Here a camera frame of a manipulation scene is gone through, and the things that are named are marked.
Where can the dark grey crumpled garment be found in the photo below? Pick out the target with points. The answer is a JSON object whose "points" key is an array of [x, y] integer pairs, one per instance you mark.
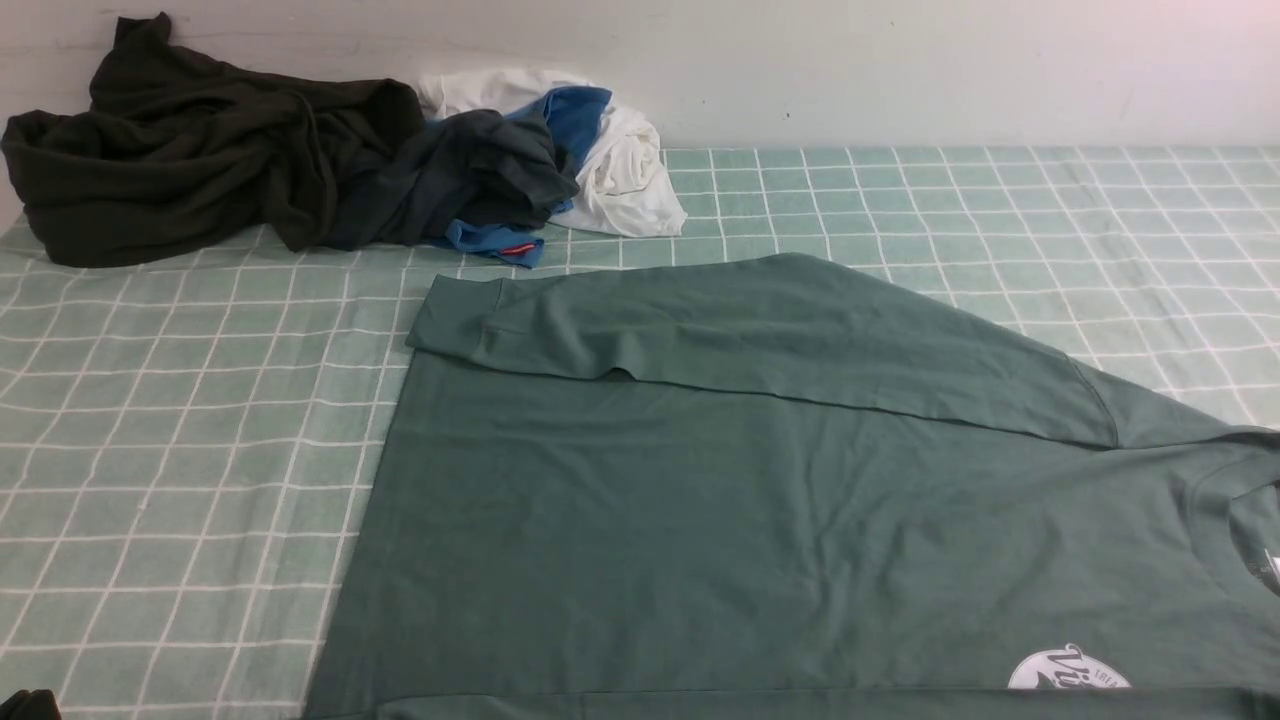
{"points": [[403, 198]]}

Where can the dark olive crumpled garment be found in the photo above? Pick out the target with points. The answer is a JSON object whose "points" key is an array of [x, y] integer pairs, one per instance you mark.
{"points": [[179, 151]]}

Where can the green long sleeve shirt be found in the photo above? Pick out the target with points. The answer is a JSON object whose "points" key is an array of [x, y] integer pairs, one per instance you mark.
{"points": [[783, 489]]}

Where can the white crumpled garment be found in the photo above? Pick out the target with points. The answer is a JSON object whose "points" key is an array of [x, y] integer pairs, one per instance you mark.
{"points": [[625, 187]]}

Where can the blue crumpled garment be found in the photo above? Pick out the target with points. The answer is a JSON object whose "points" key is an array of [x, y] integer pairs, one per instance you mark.
{"points": [[575, 120]]}

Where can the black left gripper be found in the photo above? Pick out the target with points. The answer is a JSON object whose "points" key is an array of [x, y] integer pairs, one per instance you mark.
{"points": [[31, 705]]}

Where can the green checkered tablecloth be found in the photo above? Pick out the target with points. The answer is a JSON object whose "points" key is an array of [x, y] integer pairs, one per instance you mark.
{"points": [[187, 445]]}

